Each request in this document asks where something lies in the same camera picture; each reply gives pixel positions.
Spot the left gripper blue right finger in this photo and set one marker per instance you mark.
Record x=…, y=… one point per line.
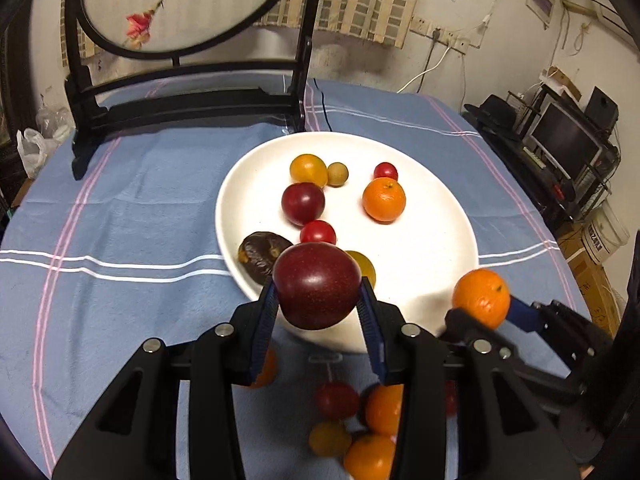
x=503, y=433

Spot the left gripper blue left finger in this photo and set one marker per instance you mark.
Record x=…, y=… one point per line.
x=131, y=431

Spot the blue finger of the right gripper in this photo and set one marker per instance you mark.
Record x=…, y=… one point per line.
x=524, y=316
x=462, y=330

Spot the red cherry tomato front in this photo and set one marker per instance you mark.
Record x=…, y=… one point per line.
x=451, y=402

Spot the large orange mandarin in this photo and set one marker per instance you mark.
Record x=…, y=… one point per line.
x=484, y=295

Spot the medium orange fruit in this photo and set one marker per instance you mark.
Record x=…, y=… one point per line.
x=383, y=409

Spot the yellow-green tomato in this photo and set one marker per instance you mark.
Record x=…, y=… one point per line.
x=366, y=267

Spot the small orange fruit back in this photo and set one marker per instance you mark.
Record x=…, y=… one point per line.
x=269, y=371

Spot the large dark red plum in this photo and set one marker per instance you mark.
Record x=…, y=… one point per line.
x=317, y=285

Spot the small orange hidden fruit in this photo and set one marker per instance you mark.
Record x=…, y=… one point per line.
x=384, y=200

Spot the small red cherry tomato back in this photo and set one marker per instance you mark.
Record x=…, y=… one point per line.
x=385, y=170

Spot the small dark red plum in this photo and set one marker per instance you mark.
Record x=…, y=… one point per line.
x=302, y=203

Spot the dark passion fruit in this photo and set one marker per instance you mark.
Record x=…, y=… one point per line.
x=258, y=253

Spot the orange tomato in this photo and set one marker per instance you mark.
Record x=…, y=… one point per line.
x=309, y=168

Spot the white bucket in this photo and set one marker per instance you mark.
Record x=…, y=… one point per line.
x=603, y=233

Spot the dark side desk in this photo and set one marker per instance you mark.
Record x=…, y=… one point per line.
x=557, y=199

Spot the white oval plate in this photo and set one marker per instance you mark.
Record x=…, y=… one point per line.
x=417, y=259

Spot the blue striped tablecloth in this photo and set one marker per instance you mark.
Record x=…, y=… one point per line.
x=90, y=268

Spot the computer monitor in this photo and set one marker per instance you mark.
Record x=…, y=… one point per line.
x=565, y=141

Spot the black hat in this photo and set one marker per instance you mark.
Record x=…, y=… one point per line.
x=494, y=113

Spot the black speaker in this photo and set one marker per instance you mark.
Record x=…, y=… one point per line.
x=602, y=110

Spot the white plastic bag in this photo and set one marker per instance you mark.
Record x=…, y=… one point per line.
x=35, y=149

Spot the striped beige curtain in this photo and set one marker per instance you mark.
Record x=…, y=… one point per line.
x=385, y=22

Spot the round embroidered screen stand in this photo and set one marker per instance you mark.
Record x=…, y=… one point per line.
x=118, y=44

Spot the wall power outlets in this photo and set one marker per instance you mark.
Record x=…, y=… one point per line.
x=453, y=39

